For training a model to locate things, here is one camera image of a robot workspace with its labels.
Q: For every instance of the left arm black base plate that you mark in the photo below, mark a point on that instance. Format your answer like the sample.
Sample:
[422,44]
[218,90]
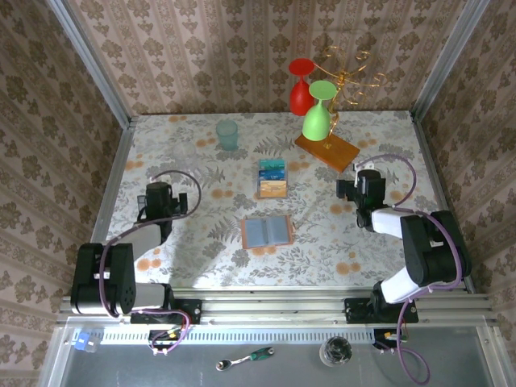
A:
[189,310]

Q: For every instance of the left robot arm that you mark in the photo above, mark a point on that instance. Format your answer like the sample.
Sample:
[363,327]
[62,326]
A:
[149,238]

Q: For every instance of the green wine glass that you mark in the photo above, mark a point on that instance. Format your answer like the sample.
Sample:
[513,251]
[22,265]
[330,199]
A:
[316,123]

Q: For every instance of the green credit card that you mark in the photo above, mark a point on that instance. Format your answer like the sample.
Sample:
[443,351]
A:
[272,163]

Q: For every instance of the teal plastic tumbler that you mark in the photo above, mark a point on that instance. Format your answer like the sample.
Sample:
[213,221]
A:
[227,135]

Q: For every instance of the aluminium frame post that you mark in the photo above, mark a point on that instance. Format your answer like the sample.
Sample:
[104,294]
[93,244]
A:
[93,64]
[446,60]

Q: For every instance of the black connector block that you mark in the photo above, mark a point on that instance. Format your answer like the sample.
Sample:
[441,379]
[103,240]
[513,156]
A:
[383,340]
[161,336]

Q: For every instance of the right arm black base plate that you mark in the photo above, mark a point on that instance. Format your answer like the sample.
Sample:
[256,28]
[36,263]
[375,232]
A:
[354,312]

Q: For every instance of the clear glass jar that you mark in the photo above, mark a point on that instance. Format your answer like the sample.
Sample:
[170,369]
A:
[335,351]

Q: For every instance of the aluminium mounting beam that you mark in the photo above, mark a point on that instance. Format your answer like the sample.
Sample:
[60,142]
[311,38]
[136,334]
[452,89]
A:
[274,308]

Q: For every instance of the clear glass cup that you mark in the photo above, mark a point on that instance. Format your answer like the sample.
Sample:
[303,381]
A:
[184,153]

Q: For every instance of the grey metal shelf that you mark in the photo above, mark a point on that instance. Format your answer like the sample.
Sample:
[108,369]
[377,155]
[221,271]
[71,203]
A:
[443,363]

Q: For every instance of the small blue white box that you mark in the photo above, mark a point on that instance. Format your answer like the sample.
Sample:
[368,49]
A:
[82,342]

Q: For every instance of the clear acrylic card organizer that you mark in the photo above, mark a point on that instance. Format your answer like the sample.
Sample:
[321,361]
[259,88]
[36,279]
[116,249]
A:
[257,193]

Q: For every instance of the aluminium side rail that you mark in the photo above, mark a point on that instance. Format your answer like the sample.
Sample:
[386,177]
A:
[435,181]
[116,169]

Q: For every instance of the red wine glass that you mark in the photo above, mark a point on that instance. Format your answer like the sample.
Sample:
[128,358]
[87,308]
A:
[300,98]

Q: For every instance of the blue credit card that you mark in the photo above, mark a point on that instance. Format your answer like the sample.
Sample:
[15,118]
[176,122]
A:
[272,174]

